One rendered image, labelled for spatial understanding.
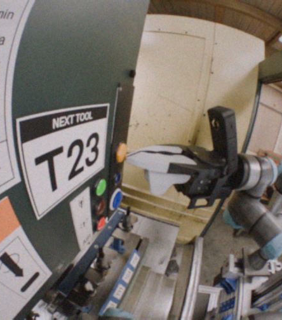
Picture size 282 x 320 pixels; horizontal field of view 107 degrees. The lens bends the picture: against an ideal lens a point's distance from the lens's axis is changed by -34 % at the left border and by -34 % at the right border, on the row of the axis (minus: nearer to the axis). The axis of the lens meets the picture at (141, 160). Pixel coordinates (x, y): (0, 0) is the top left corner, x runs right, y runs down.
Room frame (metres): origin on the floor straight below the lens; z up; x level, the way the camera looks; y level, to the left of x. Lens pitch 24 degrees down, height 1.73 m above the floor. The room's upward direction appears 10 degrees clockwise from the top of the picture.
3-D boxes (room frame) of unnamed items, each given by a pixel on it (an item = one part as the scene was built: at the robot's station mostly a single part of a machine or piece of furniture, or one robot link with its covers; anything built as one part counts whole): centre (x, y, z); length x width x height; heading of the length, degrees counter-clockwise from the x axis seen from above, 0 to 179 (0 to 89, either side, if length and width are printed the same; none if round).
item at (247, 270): (0.31, -0.84, 1.01); 0.36 x 0.22 x 0.06; 72
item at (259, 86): (0.77, -0.59, 1.40); 0.04 x 0.04 x 1.20; 75
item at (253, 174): (0.25, -0.20, 1.63); 0.08 x 0.05 x 0.08; 15
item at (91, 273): (0.18, 0.08, 1.21); 0.07 x 0.05 x 0.01; 75
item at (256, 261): (0.32, -0.82, 1.09); 0.15 x 0.15 x 0.10
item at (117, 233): (0.39, 0.03, 1.21); 0.07 x 0.05 x 0.01; 75
